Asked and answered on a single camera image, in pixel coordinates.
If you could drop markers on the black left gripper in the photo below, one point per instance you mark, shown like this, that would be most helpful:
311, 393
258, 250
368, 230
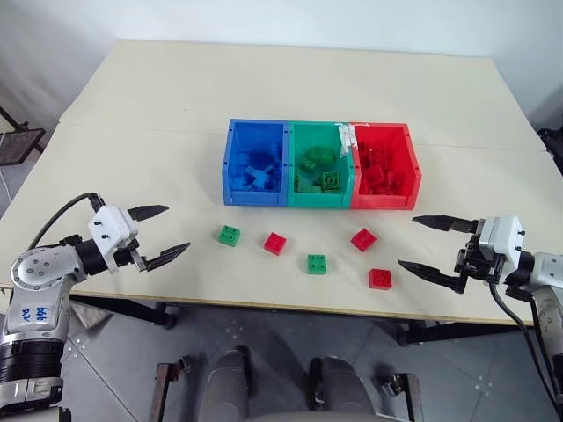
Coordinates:
126, 255

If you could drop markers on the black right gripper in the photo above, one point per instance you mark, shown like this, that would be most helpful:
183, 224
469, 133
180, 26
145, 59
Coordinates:
477, 264

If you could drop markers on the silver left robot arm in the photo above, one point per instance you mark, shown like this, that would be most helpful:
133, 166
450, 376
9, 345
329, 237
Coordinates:
35, 281

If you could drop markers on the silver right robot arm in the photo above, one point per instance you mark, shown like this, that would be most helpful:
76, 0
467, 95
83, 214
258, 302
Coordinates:
547, 281

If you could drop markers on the red toy brick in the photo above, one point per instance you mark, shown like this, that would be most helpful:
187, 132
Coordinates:
364, 239
377, 153
374, 174
275, 243
380, 279
397, 179

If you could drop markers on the black table leg bar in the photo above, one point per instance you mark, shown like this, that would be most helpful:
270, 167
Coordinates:
132, 310
462, 332

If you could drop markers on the red plastic bin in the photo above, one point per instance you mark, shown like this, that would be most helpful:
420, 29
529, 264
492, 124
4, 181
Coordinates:
385, 169

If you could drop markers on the blue toy brick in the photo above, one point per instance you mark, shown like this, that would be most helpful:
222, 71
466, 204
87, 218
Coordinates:
263, 179
241, 175

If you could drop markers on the blue plastic bin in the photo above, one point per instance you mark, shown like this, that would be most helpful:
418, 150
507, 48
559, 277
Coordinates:
255, 162

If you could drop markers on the green plastic bin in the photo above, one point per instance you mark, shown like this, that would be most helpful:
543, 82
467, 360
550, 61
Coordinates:
319, 169

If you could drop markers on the white tape strip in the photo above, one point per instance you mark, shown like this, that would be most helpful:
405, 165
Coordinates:
346, 138

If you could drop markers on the rounded dark green brick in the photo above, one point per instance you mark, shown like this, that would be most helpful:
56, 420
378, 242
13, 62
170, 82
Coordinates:
319, 155

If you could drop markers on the small green toy brick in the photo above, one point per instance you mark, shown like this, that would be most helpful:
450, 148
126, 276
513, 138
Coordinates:
307, 165

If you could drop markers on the black object beside table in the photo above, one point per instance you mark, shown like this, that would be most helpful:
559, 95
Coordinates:
554, 147

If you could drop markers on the black metal rack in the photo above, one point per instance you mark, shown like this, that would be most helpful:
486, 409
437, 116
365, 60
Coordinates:
19, 138

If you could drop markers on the dark rounded grey shape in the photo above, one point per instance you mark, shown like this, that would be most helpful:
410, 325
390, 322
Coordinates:
341, 389
228, 387

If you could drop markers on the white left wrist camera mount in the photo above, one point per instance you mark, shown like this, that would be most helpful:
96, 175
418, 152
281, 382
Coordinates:
111, 226

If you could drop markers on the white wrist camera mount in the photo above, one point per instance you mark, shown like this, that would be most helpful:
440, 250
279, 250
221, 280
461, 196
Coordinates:
111, 226
501, 237

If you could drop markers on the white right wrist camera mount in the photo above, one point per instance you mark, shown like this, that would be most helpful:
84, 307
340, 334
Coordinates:
501, 237

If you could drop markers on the brown metal stand bracket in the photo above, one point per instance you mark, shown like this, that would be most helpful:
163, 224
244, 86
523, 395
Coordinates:
404, 395
165, 387

